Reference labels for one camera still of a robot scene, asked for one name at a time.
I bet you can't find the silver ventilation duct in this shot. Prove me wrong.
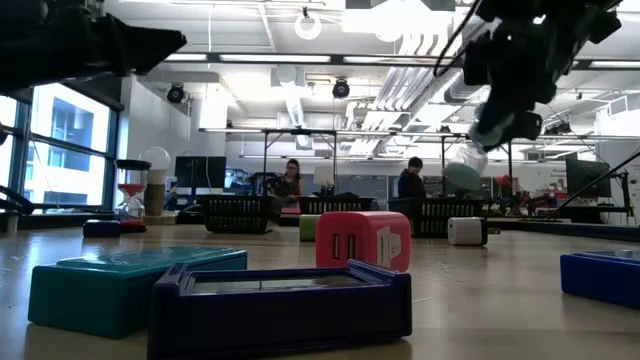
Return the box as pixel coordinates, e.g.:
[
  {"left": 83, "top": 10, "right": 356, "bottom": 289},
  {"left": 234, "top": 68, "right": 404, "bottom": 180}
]
[{"left": 442, "top": 74, "right": 484, "bottom": 105}]

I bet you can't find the black metal rig frame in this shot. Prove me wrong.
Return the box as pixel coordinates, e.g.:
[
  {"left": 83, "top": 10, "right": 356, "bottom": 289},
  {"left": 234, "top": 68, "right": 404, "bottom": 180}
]
[{"left": 260, "top": 128, "right": 339, "bottom": 197}]

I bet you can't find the blue rectangular box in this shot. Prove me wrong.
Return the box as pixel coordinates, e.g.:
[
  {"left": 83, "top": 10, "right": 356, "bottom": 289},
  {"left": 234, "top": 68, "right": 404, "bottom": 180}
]
[{"left": 559, "top": 248, "right": 640, "bottom": 310}]

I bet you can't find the white ring light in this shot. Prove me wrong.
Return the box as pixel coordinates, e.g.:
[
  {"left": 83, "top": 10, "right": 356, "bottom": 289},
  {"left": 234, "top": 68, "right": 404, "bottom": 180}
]
[{"left": 293, "top": 10, "right": 323, "bottom": 42}]

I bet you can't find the black computer monitor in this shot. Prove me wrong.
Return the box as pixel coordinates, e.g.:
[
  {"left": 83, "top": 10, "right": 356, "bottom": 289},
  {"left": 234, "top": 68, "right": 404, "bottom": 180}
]
[{"left": 174, "top": 155, "right": 228, "bottom": 190}]

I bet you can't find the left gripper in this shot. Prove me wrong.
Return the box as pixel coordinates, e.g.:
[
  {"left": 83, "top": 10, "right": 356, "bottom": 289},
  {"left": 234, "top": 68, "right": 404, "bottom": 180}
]
[{"left": 0, "top": 0, "right": 188, "bottom": 97}]

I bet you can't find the green wall charger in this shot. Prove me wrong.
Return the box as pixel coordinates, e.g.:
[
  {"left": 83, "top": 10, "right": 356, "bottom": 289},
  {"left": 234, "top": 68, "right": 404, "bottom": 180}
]
[{"left": 298, "top": 214, "right": 321, "bottom": 243}]

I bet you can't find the small purple box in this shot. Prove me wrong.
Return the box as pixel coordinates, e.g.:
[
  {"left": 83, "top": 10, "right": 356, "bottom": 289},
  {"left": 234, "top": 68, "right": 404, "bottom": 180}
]
[{"left": 82, "top": 219, "right": 123, "bottom": 239}]

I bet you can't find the black monitor on stand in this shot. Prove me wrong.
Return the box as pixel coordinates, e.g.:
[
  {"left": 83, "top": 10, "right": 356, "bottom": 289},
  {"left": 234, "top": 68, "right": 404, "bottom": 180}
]
[{"left": 565, "top": 158, "right": 635, "bottom": 217}]

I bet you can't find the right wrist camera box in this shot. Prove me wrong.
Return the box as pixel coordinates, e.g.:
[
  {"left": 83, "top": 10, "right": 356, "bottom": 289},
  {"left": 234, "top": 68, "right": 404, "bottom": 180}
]
[{"left": 461, "top": 38, "right": 504, "bottom": 87}]

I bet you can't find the person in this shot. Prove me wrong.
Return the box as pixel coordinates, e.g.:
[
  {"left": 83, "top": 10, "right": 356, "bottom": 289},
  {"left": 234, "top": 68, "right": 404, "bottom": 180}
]
[
  {"left": 397, "top": 156, "right": 428, "bottom": 200},
  {"left": 272, "top": 158, "right": 305, "bottom": 209}
]

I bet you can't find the teal hourglass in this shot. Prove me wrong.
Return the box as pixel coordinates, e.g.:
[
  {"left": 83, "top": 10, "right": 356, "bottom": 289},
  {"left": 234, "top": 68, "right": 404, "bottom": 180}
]
[{"left": 443, "top": 113, "right": 516, "bottom": 192}]

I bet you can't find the teal rectangular box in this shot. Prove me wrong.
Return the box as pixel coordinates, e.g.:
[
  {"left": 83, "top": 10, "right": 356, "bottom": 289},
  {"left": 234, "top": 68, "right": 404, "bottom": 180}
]
[{"left": 27, "top": 246, "right": 249, "bottom": 340}]

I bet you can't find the white wall charger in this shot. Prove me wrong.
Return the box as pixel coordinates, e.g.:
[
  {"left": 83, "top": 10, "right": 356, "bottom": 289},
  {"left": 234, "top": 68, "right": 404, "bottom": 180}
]
[{"left": 447, "top": 216, "right": 489, "bottom": 247}]

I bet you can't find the large window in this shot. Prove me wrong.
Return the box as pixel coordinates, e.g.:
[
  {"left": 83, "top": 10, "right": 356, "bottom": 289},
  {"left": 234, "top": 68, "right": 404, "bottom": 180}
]
[{"left": 0, "top": 82, "right": 120, "bottom": 212}]

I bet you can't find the light bulb on wooden stand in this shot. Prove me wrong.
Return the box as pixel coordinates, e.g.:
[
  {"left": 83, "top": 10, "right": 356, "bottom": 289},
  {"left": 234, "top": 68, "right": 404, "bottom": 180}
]
[{"left": 138, "top": 145, "right": 179, "bottom": 226}]

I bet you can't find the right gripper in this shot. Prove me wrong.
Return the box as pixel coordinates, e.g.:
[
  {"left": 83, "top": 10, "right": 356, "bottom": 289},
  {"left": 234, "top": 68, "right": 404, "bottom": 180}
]
[{"left": 474, "top": 29, "right": 564, "bottom": 146}]

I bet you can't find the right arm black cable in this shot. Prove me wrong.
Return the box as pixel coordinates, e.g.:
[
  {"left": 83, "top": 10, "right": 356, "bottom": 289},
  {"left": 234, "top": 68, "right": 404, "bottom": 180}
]
[{"left": 546, "top": 149, "right": 640, "bottom": 221}]

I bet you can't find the blue framed display module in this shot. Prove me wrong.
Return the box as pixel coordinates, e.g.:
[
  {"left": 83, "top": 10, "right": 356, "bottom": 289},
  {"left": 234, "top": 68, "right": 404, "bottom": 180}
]
[{"left": 147, "top": 258, "right": 414, "bottom": 360}]

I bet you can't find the pink charger with white label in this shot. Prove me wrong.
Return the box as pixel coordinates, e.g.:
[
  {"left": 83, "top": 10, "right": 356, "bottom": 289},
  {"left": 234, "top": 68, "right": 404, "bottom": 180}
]
[{"left": 314, "top": 210, "right": 413, "bottom": 274}]

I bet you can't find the long light bar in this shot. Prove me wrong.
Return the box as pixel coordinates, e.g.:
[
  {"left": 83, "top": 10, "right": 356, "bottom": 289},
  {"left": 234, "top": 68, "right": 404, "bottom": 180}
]
[{"left": 162, "top": 51, "right": 640, "bottom": 71}]

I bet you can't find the black-capped red-sand hourglass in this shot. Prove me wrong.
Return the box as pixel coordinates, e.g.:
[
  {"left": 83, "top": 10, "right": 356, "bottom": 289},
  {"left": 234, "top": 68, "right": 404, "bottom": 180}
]
[{"left": 114, "top": 159, "right": 152, "bottom": 234}]

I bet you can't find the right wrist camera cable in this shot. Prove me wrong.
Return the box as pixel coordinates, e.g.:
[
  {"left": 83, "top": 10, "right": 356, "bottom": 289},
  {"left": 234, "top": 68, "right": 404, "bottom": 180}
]
[{"left": 432, "top": 0, "right": 484, "bottom": 80}]

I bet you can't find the black plastic basket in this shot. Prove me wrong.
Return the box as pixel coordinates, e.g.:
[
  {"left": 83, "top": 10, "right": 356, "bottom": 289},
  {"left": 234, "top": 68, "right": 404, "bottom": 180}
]
[
  {"left": 298, "top": 196, "right": 375, "bottom": 217},
  {"left": 198, "top": 194, "right": 275, "bottom": 235},
  {"left": 388, "top": 198, "right": 485, "bottom": 239}
]

